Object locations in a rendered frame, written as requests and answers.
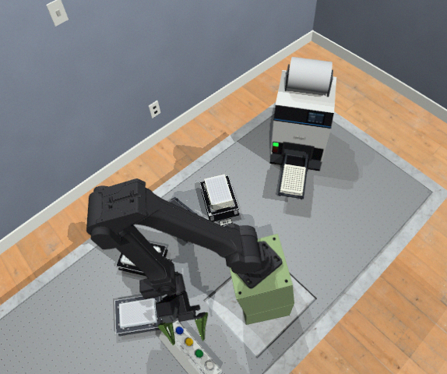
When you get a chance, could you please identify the white control panel with buttons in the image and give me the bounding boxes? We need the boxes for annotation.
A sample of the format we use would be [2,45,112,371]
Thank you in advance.
[159,321,222,374]

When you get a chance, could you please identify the white horizontal cylinder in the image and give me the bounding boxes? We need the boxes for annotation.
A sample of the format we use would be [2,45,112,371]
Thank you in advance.
[287,57,333,94]

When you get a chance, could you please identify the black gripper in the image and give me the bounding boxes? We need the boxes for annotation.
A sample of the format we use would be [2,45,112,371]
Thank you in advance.
[158,305,208,345]

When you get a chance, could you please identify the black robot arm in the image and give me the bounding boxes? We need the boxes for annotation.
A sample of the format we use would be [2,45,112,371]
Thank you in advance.
[86,178,283,323]

